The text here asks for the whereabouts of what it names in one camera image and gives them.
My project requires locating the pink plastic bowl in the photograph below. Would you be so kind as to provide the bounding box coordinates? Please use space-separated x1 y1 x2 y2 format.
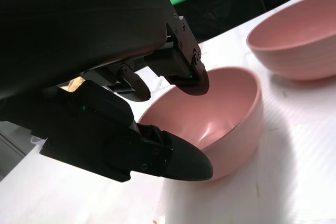
246 0 336 82
138 66 264 183

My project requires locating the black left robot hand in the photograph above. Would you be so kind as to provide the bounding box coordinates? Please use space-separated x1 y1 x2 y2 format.
0 0 214 183

